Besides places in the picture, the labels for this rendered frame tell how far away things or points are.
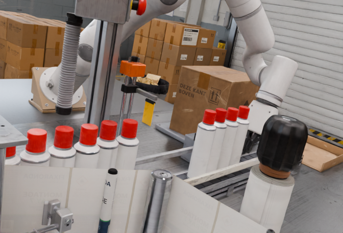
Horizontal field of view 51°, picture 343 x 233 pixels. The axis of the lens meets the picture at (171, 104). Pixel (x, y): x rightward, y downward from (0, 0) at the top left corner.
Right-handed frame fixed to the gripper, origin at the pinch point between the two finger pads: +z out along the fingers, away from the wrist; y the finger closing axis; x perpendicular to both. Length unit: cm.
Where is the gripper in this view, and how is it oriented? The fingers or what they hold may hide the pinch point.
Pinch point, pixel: (247, 146)
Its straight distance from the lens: 121.9
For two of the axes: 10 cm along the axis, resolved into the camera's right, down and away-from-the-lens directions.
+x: 5.9, 2.7, 7.6
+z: -4.1, 9.1, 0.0
